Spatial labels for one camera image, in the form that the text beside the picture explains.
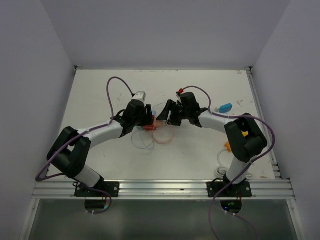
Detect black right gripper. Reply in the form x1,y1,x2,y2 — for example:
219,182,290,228
157,99,190,127

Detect red cube power socket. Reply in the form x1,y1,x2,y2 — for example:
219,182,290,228
142,115,157,131

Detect salmon pink charger plug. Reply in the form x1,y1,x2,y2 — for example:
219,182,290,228
153,119,165,128

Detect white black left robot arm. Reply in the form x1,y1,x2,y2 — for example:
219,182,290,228
47,99,154,197

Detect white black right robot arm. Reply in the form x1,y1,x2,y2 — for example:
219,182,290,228
157,92,267,197

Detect blue flat plug adapter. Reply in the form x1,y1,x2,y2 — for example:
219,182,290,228
218,103,233,114

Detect orange plug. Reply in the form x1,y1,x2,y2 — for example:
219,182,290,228
224,142,232,153

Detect pink charging cable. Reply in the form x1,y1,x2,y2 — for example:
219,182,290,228
152,126,175,146

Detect light blue charging cable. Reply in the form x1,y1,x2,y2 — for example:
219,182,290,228
131,129,156,150

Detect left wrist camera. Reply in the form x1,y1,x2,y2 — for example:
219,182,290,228
132,91,147,103

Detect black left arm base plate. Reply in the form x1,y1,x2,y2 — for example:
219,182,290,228
72,181,120,198

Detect white power cord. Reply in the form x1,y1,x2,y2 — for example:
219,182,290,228
215,147,254,180

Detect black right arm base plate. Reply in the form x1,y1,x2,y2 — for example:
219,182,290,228
206,180,253,198

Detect aluminium frame rail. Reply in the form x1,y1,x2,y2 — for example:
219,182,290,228
32,179,295,200

